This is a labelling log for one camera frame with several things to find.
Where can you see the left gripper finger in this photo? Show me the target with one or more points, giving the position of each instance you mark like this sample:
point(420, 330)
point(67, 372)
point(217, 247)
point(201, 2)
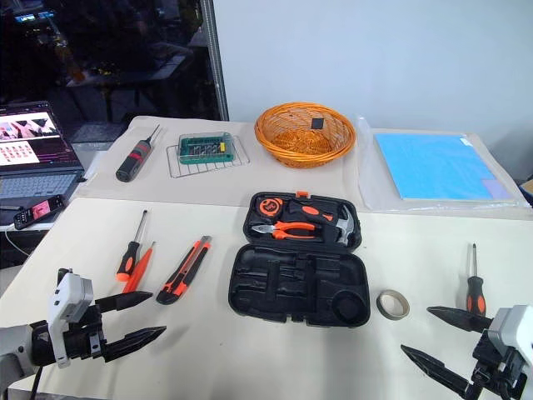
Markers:
point(133, 343)
point(125, 301)

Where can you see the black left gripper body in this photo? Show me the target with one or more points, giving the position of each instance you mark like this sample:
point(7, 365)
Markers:
point(85, 337)

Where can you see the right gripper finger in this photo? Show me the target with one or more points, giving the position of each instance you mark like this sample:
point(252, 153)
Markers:
point(462, 320)
point(441, 371)

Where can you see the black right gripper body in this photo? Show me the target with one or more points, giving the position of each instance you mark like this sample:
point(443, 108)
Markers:
point(495, 371)

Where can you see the black tool case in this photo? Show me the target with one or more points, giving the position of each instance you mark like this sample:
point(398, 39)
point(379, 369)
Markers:
point(291, 291)

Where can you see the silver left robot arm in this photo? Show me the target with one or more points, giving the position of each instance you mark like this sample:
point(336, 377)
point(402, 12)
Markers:
point(18, 346)

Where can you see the black orange phillips screwdriver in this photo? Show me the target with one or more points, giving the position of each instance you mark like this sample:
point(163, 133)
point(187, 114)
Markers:
point(474, 291)

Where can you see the orange test pen screwdriver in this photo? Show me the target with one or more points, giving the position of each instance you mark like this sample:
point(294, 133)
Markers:
point(139, 268)

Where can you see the black orange flathead screwdriver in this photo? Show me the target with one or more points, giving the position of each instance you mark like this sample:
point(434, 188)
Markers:
point(129, 258)

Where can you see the orange black utility knife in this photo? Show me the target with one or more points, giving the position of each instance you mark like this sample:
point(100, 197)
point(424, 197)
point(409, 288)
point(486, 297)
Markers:
point(185, 271)

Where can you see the beige tape roll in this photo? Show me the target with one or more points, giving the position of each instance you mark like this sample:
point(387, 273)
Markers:
point(385, 310)

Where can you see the black smartphone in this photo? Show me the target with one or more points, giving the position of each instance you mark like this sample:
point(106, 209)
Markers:
point(39, 211)

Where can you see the black red electric screwdriver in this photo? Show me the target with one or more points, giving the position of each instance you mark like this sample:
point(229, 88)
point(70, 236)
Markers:
point(133, 160)

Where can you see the brown cardboard box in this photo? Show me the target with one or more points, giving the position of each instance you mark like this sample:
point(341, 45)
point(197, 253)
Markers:
point(526, 191)

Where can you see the claw hammer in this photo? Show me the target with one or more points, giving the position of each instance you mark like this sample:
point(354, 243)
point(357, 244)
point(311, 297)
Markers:
point(343, 227)

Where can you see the blue sheet stack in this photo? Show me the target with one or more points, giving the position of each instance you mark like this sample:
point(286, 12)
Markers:
point(437, 166)

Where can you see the green screwdriver bit box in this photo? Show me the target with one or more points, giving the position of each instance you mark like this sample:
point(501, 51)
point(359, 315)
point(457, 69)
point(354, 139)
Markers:
point(204, 148)

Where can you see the blue sheet in plastic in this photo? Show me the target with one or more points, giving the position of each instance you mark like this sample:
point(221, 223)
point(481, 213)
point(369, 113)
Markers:
point(368, 175)

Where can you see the orange black tape measure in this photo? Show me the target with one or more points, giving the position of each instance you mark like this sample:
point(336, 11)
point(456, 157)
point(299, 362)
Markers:
point(270, 207)

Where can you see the open laptop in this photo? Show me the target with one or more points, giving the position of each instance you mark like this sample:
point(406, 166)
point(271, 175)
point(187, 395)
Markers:
point(33, 146)

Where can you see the orange woven basket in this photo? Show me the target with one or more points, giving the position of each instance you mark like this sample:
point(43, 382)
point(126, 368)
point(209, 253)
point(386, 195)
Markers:
point(291, 146)

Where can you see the small black square card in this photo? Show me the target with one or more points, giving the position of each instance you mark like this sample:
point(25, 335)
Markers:
point(318, 124)

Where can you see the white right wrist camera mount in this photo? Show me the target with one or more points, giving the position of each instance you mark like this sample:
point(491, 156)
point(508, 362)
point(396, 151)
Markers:
point(514, 329)

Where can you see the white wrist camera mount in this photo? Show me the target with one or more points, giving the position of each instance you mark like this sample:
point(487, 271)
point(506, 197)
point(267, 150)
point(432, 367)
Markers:
point(514, 329)
point(68, 293)

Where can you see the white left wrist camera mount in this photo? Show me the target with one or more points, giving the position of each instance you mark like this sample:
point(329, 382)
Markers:
point(68, 293)

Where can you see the aluminium frame post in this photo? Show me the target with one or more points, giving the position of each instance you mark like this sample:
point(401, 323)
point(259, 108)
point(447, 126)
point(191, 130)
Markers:
point(216, 62)

